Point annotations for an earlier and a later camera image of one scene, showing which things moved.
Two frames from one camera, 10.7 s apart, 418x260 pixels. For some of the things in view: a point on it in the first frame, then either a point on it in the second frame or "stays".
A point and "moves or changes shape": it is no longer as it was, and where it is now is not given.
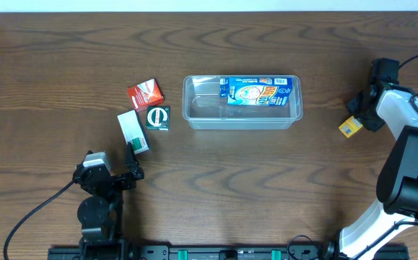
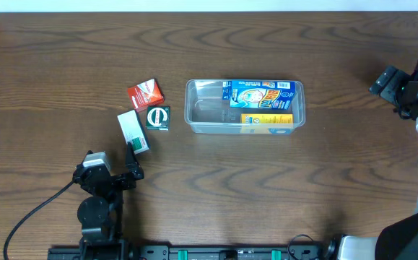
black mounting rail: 238,252 stays
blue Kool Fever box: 257,91 moves or changes shape
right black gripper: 364,107 to 387,85
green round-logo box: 158,118 stays
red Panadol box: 146,95 stays
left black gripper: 125,183 stays
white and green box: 133,131 stays
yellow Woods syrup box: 350,126 to 262,123
